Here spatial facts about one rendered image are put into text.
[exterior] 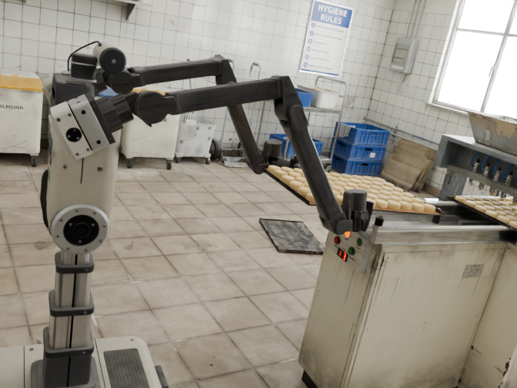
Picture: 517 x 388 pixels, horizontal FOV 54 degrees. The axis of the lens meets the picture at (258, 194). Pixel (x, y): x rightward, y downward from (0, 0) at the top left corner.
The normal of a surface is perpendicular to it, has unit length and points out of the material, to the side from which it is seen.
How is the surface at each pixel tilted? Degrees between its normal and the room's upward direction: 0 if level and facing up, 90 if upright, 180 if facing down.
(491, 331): 90
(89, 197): 101
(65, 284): 90
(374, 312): 90
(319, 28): 90
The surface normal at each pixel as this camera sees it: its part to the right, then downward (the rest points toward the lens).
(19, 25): 0.50, 0.35
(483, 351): -0.89, -0.03
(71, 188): 0.36, 0.51
